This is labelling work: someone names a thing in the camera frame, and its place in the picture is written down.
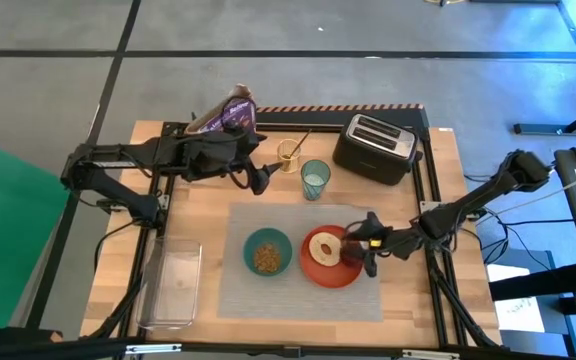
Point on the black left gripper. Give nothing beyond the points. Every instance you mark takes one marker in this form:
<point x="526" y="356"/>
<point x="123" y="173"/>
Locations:
<point x="255" y="170"/>

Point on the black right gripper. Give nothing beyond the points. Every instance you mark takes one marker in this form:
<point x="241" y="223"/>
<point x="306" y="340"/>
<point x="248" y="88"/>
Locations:
<point x="383" y="240"/>

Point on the toasted bagel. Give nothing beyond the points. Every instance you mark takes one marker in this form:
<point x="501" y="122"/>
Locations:
<point x="316" y="240"/>

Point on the teal glass tumbler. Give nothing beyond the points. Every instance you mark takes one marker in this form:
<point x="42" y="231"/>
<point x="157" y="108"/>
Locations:
<point x="315" y="182"/>

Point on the purple cereal bag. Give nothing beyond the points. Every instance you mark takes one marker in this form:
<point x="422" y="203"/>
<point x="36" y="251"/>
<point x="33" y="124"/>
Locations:
<point x="235" y="117"/>

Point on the clear plastic container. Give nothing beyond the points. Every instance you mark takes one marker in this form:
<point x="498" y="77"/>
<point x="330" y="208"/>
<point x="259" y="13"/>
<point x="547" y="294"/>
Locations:
<point x="168" y="285"/>

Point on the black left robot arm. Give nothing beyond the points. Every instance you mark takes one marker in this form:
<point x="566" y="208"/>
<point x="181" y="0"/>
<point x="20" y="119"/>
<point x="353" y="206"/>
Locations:
<point x="118" y="155"/>

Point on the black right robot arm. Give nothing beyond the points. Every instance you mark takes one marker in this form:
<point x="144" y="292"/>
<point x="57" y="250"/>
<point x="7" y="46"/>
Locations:
<point x="468" y="205"/>

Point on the thin wooden stirrer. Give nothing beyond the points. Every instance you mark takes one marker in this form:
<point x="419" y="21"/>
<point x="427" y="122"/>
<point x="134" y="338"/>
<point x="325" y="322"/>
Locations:
<point x="300" y="144"/>

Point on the orange plate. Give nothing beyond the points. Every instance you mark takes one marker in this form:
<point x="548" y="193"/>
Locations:
<point x="328" y="277"/>

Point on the teal bowl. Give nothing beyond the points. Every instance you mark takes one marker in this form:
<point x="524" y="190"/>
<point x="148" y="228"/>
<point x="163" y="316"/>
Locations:
<point x="250" y="250"/>

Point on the grey woven placemat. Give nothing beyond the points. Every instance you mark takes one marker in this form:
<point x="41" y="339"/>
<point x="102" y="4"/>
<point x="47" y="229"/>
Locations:
<point x="293" y="300"/>

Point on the black silver toaster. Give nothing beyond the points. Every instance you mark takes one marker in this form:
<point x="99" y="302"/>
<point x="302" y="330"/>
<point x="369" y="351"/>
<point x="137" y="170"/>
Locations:
<point x="368" y="160"/>

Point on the black orange hazard striped bar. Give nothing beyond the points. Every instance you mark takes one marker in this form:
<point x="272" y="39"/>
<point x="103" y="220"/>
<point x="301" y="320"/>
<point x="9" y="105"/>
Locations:
<point x="343" y="116"/>

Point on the brown cereal flakes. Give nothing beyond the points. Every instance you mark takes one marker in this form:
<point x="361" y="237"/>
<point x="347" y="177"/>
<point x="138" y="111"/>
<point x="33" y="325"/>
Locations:
<point x="267" y="258"/>

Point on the black front crossbeam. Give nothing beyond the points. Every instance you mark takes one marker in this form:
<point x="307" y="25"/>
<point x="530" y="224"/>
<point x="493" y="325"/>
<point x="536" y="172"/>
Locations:
<point x="268" y="351"/>

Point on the white paper sheet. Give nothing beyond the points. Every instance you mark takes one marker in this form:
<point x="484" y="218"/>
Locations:
<point x="518" y="315"/>

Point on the black floor stand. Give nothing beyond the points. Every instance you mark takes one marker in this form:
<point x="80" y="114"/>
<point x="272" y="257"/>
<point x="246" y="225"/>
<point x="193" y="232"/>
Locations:
<point x="538" y="129"/>

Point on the green floor mat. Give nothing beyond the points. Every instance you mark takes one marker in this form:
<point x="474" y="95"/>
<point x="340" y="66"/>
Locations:
<point x="3" y="240"/>

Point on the black aluminium table frame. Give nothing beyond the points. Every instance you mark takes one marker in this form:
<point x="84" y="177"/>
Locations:
<point x="445" y="310"/>

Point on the silver metal bracket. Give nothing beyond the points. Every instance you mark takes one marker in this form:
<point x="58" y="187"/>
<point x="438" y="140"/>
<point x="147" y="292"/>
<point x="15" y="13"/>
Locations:
<point x="153" y="349"/>
<point x="430" y="355"/>

